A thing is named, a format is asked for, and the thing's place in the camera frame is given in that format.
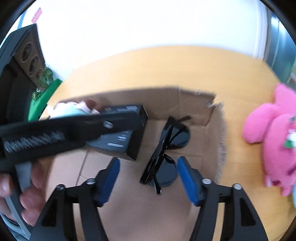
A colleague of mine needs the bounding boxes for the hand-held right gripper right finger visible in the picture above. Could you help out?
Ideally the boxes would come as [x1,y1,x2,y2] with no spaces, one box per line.
[177,156,269,241]

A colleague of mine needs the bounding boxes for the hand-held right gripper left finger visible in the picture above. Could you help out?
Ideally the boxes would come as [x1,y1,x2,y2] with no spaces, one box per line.
[30,157,121,241]

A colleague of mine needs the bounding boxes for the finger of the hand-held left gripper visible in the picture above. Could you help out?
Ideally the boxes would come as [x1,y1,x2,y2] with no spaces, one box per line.
[50,113,145,142]

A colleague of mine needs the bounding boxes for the black rectangular box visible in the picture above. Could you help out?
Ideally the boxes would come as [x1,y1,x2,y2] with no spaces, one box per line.
[87,105,149,162]

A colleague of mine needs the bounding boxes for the black sunglasses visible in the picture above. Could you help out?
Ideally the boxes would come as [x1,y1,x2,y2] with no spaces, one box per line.
[139,116,191,195]

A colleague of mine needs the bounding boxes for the brown cardboard box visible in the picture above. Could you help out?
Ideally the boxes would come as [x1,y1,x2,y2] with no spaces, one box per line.
[38,86,228,241]

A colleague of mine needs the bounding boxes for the person's left hand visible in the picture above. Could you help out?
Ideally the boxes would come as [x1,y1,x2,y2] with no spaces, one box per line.
[0,160,50,227]

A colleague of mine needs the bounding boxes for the green flat object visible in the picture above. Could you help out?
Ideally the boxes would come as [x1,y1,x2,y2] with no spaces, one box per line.
[28,79,63,122]

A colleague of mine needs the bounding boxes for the pink pig plush toy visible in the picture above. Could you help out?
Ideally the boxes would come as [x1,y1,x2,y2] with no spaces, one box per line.
[47,99,103,120]

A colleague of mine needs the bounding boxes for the black device with round holes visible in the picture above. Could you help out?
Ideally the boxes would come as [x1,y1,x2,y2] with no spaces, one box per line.
[0,23,47,127]

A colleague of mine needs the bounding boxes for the small green plant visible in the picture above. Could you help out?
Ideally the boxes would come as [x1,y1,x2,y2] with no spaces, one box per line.
[32,67,54,100]

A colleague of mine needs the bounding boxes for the pink bear plush toy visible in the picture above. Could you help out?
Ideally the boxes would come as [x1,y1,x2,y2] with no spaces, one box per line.
[243,83,296,197]

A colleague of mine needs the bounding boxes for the pink paper note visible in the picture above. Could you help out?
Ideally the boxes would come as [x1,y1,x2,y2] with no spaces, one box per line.
[31,7,44,22]

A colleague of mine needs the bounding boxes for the grey cable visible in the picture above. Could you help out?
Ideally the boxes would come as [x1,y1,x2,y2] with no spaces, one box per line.
[4,195,31,239]

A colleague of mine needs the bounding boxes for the metal window frame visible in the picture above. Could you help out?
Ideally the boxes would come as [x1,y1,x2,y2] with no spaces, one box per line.
[264,9,296,80]

